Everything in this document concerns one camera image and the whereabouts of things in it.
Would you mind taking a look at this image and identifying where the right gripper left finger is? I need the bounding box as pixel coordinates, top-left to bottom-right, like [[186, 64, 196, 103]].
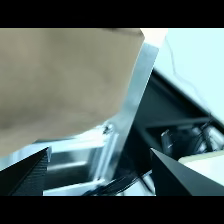
[[0, 146, 52, 197]]

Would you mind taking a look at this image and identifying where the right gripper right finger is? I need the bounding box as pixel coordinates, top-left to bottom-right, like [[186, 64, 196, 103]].
[[149, 147, 224, 197]]

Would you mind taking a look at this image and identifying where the brown T-shirt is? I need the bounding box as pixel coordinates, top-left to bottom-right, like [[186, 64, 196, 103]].
[[0, 28, 146, 158]]

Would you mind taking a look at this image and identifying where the black cable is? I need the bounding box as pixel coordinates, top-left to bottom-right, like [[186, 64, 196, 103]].
[[83, 170, 154, 197]]

